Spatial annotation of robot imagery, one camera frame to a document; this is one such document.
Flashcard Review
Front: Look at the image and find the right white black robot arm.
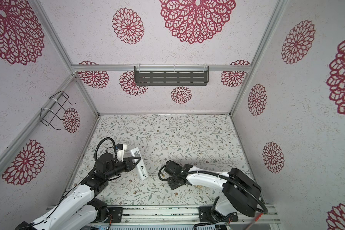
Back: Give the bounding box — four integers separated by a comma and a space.
158, 161, 268, 217

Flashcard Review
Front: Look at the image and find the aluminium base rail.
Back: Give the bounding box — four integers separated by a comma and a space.
108, 205, 281, 225

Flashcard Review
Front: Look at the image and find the white remote control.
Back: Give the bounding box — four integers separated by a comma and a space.
130, 148, 149, 181

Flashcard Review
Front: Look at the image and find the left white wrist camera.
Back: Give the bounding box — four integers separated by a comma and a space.
116, 144, 127, 162

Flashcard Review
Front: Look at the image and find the dark grey wall shelf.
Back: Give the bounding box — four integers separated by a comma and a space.
134, 66, 209, 86

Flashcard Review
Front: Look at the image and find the black wire wall rack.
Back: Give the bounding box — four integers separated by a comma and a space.
39, 91, 76, 130

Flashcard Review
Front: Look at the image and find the red pen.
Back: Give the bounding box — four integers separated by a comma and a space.
244, 213, 263, 230

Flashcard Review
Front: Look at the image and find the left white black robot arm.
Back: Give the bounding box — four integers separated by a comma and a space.
16, 137, 142, 230

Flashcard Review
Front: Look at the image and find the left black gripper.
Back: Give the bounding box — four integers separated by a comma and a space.
106, 156, 141, 179

